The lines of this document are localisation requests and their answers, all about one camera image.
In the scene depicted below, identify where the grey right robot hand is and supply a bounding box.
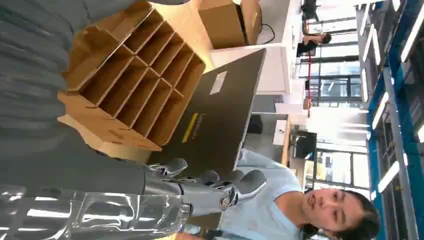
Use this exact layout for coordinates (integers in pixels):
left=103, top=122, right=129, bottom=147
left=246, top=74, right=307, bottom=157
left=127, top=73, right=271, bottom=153
left=0, top=127, right=268, bottom=240

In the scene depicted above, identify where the wooden box with dividers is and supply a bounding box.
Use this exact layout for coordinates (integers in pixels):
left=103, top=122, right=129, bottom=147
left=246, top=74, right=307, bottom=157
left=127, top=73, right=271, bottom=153
left=56, top=1, right=207, bottom=163

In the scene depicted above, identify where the dark grey laptop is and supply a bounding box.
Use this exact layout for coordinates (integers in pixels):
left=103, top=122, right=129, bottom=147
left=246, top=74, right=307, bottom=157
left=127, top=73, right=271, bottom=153
left=147, top=48, right=268, bottom=181

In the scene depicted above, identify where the brown cardboard box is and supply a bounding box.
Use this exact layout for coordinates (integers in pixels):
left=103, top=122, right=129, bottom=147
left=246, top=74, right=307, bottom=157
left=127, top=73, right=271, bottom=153
left=198, top=0, right=263, bottom=50

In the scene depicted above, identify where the white desk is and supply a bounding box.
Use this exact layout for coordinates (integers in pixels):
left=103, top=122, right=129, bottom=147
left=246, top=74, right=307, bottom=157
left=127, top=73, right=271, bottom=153
left=210, top=0, right=299, bottom=97

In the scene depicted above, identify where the black monitor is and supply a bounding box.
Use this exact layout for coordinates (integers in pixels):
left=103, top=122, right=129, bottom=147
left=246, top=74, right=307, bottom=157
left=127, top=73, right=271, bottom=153
left=293, top=130, right=318, bottom=161

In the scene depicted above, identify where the red pole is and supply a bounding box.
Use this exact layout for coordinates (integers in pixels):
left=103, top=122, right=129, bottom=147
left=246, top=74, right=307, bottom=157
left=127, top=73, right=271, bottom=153
left=307, top=52, right=313, bottom=117

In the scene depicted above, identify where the distant person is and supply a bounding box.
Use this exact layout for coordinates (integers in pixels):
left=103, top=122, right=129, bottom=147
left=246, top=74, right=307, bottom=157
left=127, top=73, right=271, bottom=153
left=296, top=32, right=332, bottom=58

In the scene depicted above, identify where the black power cable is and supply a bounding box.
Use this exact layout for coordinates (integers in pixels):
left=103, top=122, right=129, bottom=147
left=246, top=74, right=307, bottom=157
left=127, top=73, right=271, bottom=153
left=259, top=23, right=276, bottom=46

